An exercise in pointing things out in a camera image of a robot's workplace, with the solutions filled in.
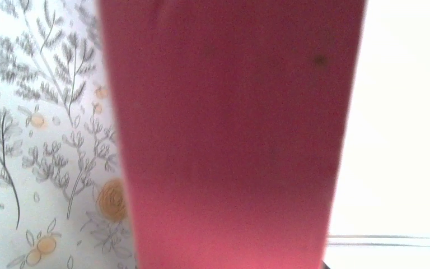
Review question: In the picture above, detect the pink picture frame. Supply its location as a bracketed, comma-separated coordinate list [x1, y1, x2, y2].
[99, 0, 365, 269]

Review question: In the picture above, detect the floral patterned table mat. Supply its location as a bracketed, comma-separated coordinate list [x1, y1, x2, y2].
[0, 0, 137, 268]

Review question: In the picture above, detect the aluminium corner wall profile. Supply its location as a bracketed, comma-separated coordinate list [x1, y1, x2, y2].
[326, 235, 430, 248]

